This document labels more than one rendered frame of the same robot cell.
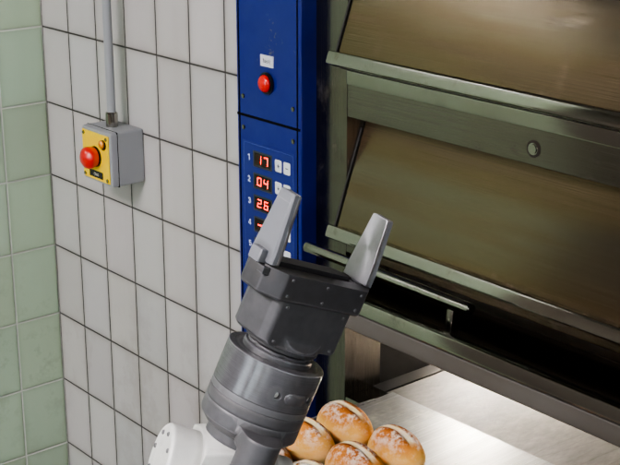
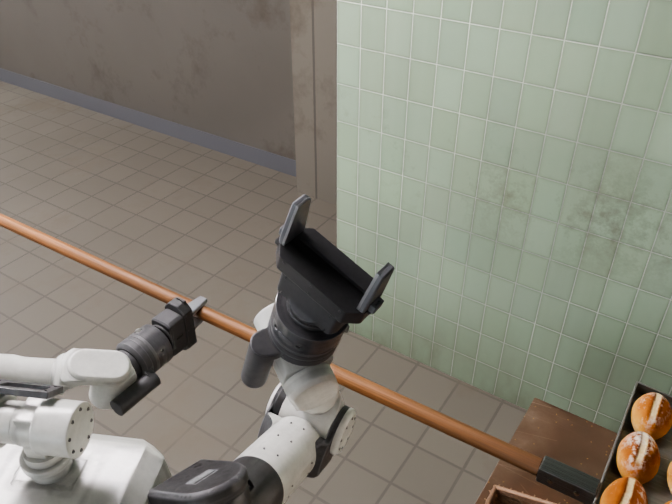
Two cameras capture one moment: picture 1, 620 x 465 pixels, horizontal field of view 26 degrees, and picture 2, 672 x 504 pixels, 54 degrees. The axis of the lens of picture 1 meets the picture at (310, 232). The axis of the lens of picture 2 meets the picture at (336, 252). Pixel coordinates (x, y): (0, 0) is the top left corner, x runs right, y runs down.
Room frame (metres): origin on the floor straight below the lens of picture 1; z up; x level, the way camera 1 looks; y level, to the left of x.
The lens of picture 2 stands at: (0.93, -0.53, 2.10)
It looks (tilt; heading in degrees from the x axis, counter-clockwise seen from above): 35 degrees down; 74
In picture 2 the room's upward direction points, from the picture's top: straight up
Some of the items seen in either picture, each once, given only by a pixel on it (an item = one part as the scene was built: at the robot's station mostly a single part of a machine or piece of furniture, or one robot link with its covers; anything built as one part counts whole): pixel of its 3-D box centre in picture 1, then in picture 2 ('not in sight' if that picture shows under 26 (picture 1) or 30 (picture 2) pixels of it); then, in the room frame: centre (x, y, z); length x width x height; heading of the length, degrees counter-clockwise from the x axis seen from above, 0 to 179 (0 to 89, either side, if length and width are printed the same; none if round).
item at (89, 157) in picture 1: (90, 157); not in sight; (2.34, 0.39, 1.46); 0.04 x 0.04 x 0.04; 40
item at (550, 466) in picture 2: not in sight; (567, 480); (1.46, -0.01, 1.20); 0.09 x 0.04 x 0.03; 131
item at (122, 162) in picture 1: (112, 153); not in sight; (2.37, 0.36, 1.46); 0.10 x 0.07 x 0.10; 40
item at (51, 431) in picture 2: not in sight; (42, 431); (0.73, 0.07, 1.47); 0.10 x 0.07 x 0.09; 156
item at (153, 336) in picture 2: not in sight; (163, 336); (0.87, 0.52, 1.19); 0.12 x 0.10 x 0.13; 41
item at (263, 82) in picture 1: (264, 75); not in sight; (2.02, 0.07, 1.67); 0.03 x 0.02 x 0.06; 40
